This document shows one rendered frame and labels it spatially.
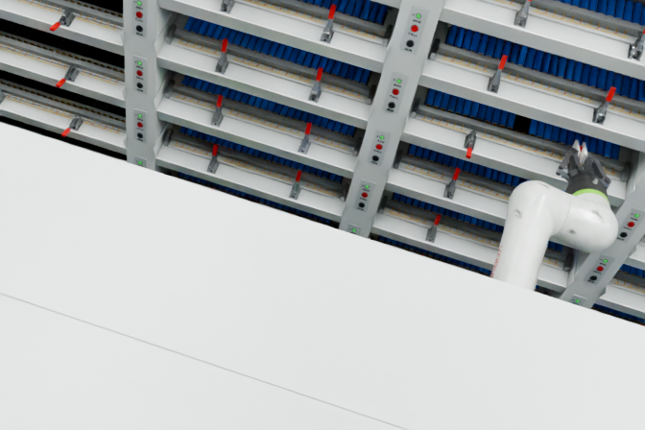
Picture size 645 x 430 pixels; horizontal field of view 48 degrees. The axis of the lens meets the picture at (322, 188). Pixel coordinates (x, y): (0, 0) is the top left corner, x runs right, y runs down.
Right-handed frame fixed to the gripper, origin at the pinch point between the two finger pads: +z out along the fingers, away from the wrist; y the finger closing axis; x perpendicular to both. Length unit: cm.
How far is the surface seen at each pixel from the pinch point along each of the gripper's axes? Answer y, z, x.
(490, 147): -21.0, 2.0, -7.1
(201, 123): -101, 3, -27
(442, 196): -28.1, 3.2, -26.9
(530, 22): -24.4, -4.9, 29.9
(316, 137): -68, 9, -24
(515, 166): -13.5, -0.9, -8.9
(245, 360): -51, -143, 47
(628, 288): 34, 11, -43
